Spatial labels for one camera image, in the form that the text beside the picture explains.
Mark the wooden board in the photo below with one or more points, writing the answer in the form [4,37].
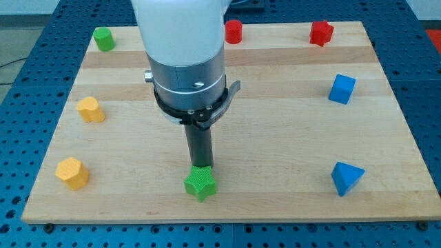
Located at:
[274,149]

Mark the red star block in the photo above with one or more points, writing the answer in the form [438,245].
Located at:
[321,33]

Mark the red cylinder block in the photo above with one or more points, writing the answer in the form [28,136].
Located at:
[233,31]

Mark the green star block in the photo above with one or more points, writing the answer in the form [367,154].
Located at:
[200,183]

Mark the green cylinder block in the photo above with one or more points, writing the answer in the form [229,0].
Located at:
[104,39]

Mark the blue triangular block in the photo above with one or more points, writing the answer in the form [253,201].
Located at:
[345,177]

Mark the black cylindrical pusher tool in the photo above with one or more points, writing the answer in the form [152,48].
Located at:
[200,146]

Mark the yellow heart block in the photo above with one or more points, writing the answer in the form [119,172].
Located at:
[90,110]

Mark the yellow hexagon block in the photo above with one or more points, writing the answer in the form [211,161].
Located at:
[72,173]

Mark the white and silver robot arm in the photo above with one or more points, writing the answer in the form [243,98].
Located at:
[184,42]

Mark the blue cube block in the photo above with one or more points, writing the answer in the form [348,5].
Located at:
[342,89]

